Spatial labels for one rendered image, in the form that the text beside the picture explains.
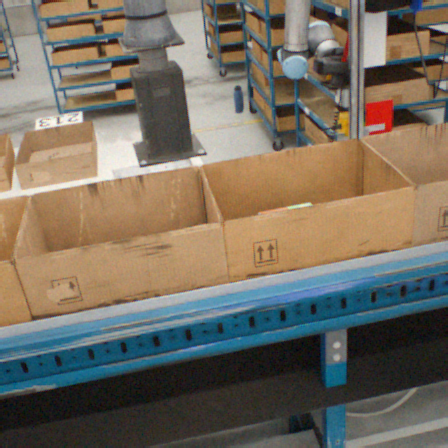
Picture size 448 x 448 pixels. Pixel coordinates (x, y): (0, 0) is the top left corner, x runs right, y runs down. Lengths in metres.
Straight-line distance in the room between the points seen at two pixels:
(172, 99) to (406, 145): 0.97
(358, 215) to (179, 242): 0.36
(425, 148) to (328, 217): 0.46
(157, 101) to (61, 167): 0.42
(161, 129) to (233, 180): 0.84
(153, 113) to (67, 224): 0.87
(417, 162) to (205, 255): 0.65
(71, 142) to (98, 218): 1.17
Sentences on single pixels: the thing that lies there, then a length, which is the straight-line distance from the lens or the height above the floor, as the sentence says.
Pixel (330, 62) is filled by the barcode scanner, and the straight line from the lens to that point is 1.99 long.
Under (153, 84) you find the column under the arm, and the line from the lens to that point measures 2.11.
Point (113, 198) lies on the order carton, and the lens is 1.34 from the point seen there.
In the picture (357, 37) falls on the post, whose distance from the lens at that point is 1.97.
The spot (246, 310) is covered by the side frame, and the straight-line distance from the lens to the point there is 1.10.
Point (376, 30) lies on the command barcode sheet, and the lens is 2.03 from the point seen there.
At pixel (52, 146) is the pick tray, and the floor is 0.77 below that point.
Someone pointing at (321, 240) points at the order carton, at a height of 0.97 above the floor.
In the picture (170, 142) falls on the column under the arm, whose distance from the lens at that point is 2.18.
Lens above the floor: 1.56
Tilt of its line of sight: 30 degrees down
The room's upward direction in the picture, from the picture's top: 7 degrees counter-clockwise
